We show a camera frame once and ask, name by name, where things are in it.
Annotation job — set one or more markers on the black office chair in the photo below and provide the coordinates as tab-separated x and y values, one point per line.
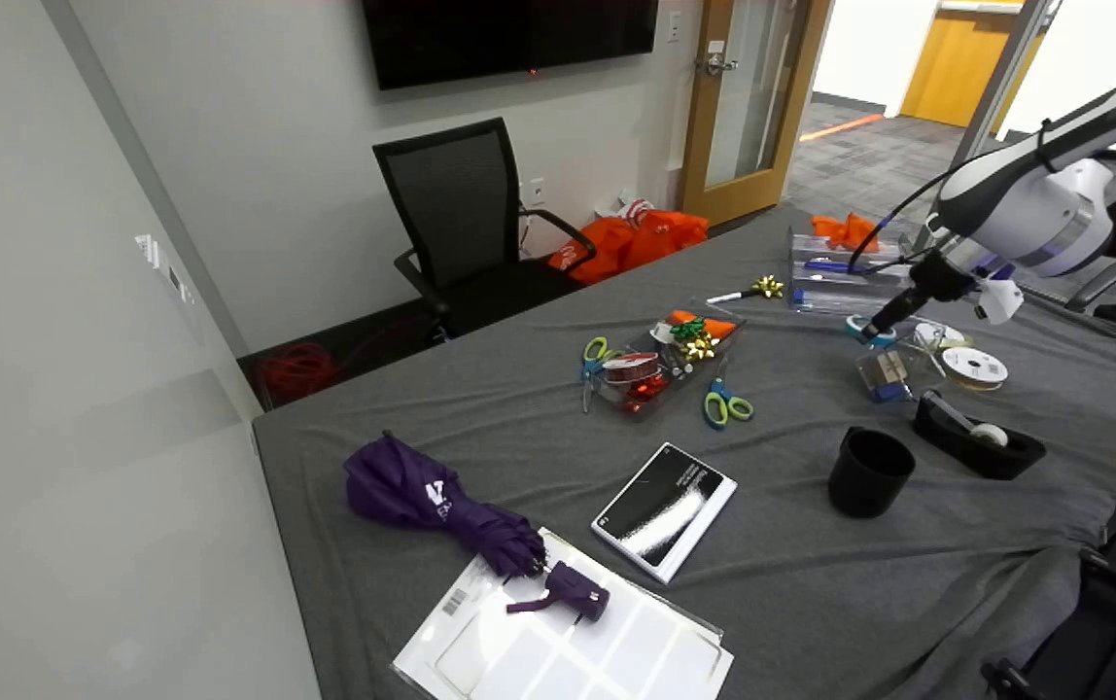
473	209

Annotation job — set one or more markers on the black wall television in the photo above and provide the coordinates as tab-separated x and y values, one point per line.
502	40

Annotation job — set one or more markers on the black cup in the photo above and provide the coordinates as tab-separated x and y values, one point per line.
867	473

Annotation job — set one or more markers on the orange bag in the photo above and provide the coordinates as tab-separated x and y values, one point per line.
629	244

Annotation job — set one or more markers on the pale gold gift bow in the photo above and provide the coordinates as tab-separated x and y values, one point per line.
699	349

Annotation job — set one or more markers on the white marker pen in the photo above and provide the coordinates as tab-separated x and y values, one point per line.
730	296

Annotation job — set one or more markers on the white label sheet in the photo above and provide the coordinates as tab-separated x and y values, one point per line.
607	653

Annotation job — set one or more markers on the black tape dispenser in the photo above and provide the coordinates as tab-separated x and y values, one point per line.
979	437

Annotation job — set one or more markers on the clear box with sticky notes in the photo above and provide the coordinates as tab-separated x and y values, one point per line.
889	376

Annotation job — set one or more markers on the white and blue tape roll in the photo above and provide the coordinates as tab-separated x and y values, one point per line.
867	333

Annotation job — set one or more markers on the wooden framed glass door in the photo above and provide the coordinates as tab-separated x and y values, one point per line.
750	104

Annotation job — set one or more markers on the large white ribbon spool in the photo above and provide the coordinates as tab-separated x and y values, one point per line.
972	366

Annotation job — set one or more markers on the blue and green scissors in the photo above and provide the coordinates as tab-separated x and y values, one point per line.
726	405

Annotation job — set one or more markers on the gray tablecloth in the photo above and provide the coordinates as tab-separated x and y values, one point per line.
763	546

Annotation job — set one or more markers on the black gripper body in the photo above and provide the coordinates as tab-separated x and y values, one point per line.
941	279

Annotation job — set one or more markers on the orange object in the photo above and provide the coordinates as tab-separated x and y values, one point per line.
702	323

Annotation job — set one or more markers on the white wall outlet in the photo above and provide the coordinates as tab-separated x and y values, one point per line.
165	265

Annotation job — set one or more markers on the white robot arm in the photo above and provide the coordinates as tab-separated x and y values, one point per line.
1037	217

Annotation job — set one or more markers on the orange crumpled ribbon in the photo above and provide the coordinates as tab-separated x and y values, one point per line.
845	232

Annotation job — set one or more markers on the purple folded umbrella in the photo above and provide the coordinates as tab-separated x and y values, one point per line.
434	498

